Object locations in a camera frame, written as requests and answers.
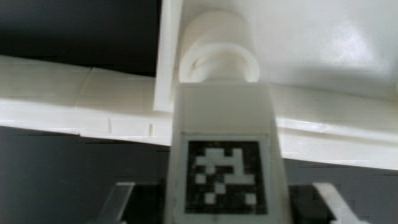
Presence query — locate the white L-shaped obstacle wall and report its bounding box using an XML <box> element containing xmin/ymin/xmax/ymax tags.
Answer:
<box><xmin>0</xmin><ymin>55</ymin><xmax>398</xmax><ymax>170</ymax></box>

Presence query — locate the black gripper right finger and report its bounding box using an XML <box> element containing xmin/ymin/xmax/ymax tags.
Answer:
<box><xmin>290</xmin><ymin>183</ymin><xmax>368</xmax><ymax>224</ymax></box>

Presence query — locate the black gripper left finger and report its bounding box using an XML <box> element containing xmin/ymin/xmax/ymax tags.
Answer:
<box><xmin>87</xmin><ymin>182</ymin><xmax>164</xmax><ymax>224</ymax></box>

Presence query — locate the white table leg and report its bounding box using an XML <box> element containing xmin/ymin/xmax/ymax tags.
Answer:
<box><xmin>162</xmin><ymin>54</ymin><xmax>295</xmax><ymax>224</ymax></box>

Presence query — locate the white square tabletop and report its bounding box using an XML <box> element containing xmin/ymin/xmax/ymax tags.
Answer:
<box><xmin>155</xmin><ymin>0</ymin><xmax>398</xmax><ymax>111</ymax></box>

